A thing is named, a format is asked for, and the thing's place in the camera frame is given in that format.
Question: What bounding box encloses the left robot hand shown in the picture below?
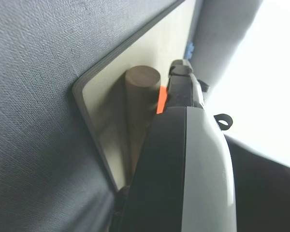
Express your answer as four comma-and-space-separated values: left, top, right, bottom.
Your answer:
113, 59, 237, 232

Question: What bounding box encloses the wooden cylinder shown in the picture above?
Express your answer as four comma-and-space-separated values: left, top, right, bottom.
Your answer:
124, 65, 161, 181

